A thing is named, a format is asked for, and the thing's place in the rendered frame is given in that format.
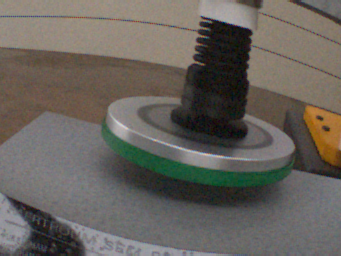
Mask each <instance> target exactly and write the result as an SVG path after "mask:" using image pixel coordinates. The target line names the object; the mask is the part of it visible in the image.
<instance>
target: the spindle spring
mask: <svg viewBox="0 0 341 256"><path fill-rule="evenodd" d="M200 17H201V18H202V19H203V20H209V21H213V22H217V23H222V24H228V25H233V24H229V23H225V22H221V21H218V20H214V19H211V18H207V17H204V16H201V15H200ZM199 25H200V26H201V27H204V28H208V29H213V30H218V31H224V32H228V33H231V34H237V35H241V37H240V36H232V35H227V34H224V33H220V32H215V31H210V30H207V29H198V30H197V32H198V34H199V35H200V36H205V37H210V38H213V39H217V40H221V41H227V42H234V43H237V44H240V46H239V45H232V44H230V43H223V42H218V41H213V40H209V39H208V38H204V37H198V38H196V42H197V43H198V44H201V45H196V47H194V49H195V51H197V52H199V53H200V54H193V55H192V56H193V59H194V61H196V62H199V63H202V64H205V65H210V66H214V67H219V68H226V69H231V70H236V71H237V72H231V71H223V70H217V69H214V68H211V67H208V66H204V65H200V64H196V63H192V65H191V67H193V68H194V69H198V70H201V71H204V72H206V73H210V74H214V75H218V76H222V77H224V78H227V79H234V80H245V79H246V78H247V77H248V74H247V72H246V70H247V69H248V68H249V64H248V63H247V62H246V61H249V60H250V55H249V54H248V53H249V52H251V47H250V46H249V44H250V43H251V44H252V40H251V38H250V37H249V36H252V35H253V32H252V30H251V29H248V28H246V27H242V26H238V25H234V26H237V27H242V29H237V28H234V27H230V26H224V25H218V24H213V23H209V22H204V21H200V22H199ZM204 45H205V46H204ZM208 46H209V47H213V48H218V49H224V50H230V51H235V52H239V54H234V53H228V52H226V51H221V50H215V49H210V48H208ZM203 54H204V55H203ZM207 55H208V56H213V57H217V58H223V59H227V60H230V61H238V63H235V62H226V61H220V60H215V59H212V58H209V57H206V56H207Z"/></svg>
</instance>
